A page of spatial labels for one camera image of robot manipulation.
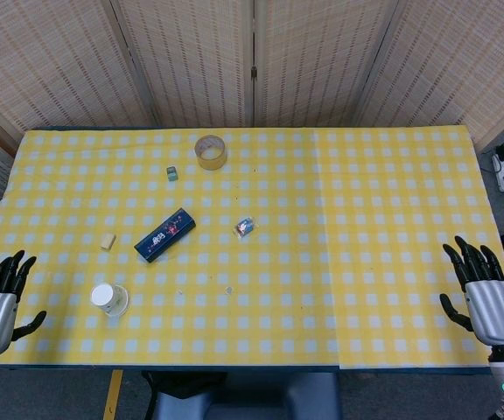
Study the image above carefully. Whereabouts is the dark blue long box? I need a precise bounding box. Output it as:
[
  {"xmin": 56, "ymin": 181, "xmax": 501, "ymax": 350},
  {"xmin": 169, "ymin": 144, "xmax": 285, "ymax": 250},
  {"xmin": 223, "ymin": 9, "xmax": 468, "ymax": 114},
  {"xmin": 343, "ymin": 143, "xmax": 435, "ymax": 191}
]
[{"xmin": 134, "ymin": 207, "xmax": 197, "ymax": 264}]

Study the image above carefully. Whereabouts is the paper cup with green flower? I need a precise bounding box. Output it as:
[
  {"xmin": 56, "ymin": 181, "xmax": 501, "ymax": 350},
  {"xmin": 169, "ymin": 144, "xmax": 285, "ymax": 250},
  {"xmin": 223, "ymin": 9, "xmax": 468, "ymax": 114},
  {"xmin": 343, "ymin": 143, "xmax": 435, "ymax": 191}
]
[{"xmin": 90, "ymin": 283, "xmax": 130, "ymax": 315}]

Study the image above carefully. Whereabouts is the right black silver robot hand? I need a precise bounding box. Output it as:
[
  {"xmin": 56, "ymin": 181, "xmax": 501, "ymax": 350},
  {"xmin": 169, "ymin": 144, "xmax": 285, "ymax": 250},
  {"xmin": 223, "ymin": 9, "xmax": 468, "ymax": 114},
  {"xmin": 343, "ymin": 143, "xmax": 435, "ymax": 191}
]
[{"xmin": 439, "ymin": 235, "xmax": 504, "ymax": 349}]

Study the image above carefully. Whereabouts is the small wrapped candy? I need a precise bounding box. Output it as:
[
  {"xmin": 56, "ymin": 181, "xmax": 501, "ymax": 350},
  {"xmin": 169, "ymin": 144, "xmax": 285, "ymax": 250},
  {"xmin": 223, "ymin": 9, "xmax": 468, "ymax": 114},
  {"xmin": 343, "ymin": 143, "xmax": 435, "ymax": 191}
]
[{"xmin": 234, "ymin": 216, "xmax": 256, "ymax": 238}]

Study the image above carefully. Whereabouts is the paper cup with fern print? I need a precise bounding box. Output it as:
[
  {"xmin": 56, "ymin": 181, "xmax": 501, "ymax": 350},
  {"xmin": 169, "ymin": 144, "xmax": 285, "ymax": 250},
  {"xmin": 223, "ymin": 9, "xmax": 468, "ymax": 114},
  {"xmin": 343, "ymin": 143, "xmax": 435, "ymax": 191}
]
[{"xmin": 105, "ymin": 301, "xmax": 130, "ymax": 319}]

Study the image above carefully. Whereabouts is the yellow floor tape strip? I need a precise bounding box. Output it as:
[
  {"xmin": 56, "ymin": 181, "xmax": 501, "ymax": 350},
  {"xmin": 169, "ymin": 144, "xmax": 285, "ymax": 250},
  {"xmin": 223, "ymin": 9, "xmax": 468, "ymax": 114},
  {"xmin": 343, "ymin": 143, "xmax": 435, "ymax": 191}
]
[{"xmin": 102, "ymin": 369, "xmax": 124, "ymax": 420}]

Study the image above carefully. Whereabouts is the yellowish packing tape roll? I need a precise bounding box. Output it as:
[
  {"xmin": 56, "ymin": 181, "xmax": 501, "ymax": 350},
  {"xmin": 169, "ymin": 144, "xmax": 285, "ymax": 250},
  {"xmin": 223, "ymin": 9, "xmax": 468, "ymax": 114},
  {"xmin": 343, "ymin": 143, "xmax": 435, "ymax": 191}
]
[{"xmin": 194, "ymin": 135, "xmax": 228, "ymax": 171}]

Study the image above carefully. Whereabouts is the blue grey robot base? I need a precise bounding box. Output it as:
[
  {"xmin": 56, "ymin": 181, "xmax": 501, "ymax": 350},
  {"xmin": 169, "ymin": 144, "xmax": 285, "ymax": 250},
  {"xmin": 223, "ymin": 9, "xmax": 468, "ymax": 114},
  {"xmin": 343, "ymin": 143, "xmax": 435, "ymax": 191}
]
[{"xmin": 151, "ymin": 370, "xmax": 343, "ymax": 420}]

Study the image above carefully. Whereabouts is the yellow white checkered tablecloth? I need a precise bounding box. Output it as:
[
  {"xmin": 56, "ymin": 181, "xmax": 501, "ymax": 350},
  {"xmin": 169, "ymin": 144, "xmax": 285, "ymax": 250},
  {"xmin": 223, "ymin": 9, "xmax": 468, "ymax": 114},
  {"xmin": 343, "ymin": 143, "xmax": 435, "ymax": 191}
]
[{"xmin": 0, "ymin": 127, "xmax": 504, "ymax": 368}]

